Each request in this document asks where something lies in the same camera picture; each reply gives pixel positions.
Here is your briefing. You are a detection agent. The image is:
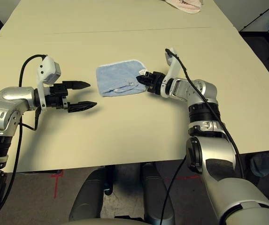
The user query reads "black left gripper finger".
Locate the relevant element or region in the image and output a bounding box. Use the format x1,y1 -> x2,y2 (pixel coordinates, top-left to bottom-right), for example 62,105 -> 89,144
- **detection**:
61,80 -> 91,91
67,101 -> 98,114

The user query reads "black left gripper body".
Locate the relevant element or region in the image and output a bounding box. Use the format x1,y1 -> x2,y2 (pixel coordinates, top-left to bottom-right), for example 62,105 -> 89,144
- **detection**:
45,82 -> 70,111

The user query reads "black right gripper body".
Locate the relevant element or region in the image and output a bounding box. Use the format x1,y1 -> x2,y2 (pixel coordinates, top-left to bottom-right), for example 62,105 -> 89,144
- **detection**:
146,71 -> 167,96

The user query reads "light blue terry towel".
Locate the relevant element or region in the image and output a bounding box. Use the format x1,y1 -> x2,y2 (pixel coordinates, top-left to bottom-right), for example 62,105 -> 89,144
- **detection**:
95,59 -> 149,98

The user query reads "pink terry towel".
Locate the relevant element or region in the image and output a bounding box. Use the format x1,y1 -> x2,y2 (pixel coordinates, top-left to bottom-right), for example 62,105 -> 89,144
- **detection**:
163,0 -> 204,15

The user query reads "grey left robot leg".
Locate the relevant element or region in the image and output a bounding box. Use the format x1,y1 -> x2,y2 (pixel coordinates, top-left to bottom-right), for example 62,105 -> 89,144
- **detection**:
68,166 -> 105,222

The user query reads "grey robot leg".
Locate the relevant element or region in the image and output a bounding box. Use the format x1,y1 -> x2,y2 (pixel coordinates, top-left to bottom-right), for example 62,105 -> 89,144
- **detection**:
68,166 -> 105,222
142,161 -> 176,225

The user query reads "black low cabinet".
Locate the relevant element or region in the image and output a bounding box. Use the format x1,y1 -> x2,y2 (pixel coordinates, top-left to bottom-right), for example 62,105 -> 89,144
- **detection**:
239,30 -> 269,90

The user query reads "grey right robot leg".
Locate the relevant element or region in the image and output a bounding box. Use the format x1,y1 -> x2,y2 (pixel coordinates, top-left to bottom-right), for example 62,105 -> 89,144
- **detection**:
142,161 -> 176,225

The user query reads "grey robot torso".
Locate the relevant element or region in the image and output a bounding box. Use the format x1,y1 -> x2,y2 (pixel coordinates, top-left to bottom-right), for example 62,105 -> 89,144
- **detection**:
63,217 -> 149,225

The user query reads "black tripod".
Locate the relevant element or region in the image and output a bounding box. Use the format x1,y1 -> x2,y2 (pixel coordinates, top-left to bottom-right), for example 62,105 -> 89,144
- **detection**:
241,3 -> 269,45

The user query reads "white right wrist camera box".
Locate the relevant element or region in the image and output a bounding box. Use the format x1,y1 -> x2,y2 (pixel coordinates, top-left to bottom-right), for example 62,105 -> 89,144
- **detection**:
161,46 -> 181,98

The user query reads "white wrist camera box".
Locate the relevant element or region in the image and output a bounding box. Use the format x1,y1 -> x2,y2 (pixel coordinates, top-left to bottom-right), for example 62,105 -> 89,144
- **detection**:
36,54 -> 62,111
161,46 -> 181,98

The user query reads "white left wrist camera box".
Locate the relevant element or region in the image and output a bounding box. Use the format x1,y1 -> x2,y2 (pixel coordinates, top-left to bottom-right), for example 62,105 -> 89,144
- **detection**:
36,54 -> 62,111

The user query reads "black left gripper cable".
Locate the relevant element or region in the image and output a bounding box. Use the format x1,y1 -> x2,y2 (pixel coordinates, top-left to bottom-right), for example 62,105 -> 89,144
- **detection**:
18,108 -> 41,132

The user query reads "black left wrist camera cable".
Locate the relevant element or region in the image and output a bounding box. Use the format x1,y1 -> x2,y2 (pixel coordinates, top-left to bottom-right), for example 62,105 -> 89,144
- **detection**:
18,54 -> 48,88

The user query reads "black left arm trailing cable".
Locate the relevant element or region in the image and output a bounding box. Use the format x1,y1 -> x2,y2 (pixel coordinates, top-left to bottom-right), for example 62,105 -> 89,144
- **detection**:
0,116 -> 24,225

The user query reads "black arm trailing cable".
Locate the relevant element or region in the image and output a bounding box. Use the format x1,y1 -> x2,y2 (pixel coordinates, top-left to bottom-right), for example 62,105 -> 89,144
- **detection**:
158,155 -> 188,225
0,116 -> 24,225

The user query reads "black right arm trailing cable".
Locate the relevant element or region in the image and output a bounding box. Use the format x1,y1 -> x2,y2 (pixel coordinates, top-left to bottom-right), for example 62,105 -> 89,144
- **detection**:
158,155 -> 188,225

